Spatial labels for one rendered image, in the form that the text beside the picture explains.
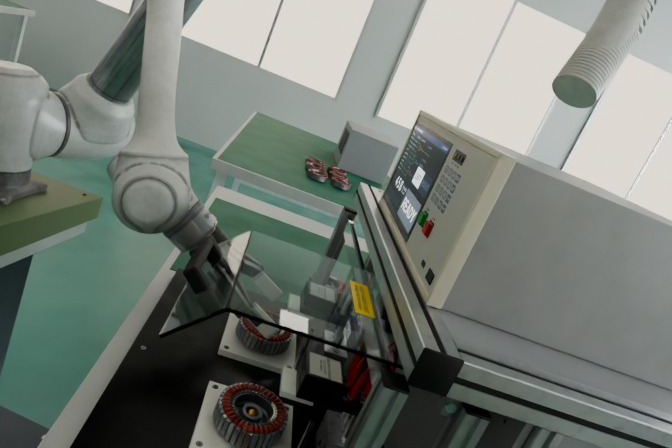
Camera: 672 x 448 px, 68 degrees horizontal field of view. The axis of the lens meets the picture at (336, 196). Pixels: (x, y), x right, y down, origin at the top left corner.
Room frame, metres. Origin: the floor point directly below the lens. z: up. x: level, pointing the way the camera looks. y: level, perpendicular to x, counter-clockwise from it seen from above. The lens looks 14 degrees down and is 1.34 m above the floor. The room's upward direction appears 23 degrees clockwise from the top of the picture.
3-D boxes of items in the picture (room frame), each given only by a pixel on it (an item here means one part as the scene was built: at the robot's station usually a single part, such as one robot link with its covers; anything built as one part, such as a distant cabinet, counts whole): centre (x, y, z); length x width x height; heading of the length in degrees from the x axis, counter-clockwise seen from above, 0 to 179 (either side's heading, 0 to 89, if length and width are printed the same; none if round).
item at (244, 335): (0.91, 0.03, 0.80); 0.11 x 0.11 x 0.04
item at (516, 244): (0.82, -0.31, 1.22); 0.44 x 0.39 x 0.20; 9
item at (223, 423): (0.67, -0.01, 0.80); 0.11 x 0.11 x 0.04
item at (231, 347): (0.91, 0.03, 0.78); 0.15 x 0.15 x 0.01; 9
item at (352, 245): (0.80, -0.09, 1.03); 0.62 x 0.01 x 0.03; 9
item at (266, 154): (3.16, 0.18, 0.38); 1.85 x 1.10 x 0.75; 9
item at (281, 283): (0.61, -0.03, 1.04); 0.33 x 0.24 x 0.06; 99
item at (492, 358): (0.84, -0.31, 1.09); 0.68 x 0.44 x 0.05; 9
